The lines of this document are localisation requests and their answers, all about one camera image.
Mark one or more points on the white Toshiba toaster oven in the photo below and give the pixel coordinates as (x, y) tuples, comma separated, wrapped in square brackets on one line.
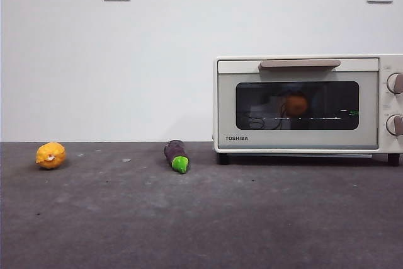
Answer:
[(382, 105)]

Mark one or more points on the beige oven knob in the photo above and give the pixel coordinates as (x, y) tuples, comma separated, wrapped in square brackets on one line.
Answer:
[(394, 83), (393, 125)]

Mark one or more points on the purple toy eggplant green stem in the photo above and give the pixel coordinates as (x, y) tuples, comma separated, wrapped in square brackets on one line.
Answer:
[(175, 153)]

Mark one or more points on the yellow toy lemon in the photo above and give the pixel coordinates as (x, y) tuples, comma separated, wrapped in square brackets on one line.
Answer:
[(50, 155)]

